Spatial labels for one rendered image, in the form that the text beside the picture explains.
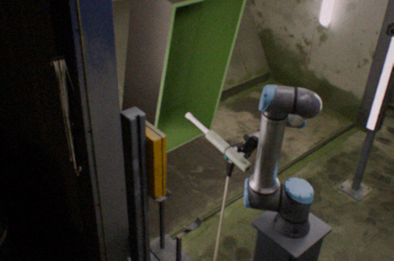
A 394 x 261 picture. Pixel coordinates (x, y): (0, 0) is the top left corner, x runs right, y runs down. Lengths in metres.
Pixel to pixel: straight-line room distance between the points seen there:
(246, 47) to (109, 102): 3.07
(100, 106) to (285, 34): 3.11
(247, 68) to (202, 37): 1.72
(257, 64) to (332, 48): 0.89
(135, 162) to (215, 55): 1.75
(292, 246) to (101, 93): 1.21
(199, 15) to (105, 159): 1.40
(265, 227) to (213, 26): 1.37
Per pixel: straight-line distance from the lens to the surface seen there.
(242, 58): 4.78
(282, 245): 2.37
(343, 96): 4.54
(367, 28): 4.22
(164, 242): 2.07
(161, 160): 1.49
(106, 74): 1.88
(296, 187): 2.28
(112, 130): 2.03
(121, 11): 4.12
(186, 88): 3.46
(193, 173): 3.64
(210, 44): 3.10
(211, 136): 2.41
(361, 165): 3.65
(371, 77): 4.32
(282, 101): 1.87
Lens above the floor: 2.38
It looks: 32 degrees down
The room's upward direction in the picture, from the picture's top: 2 degrees clockwise
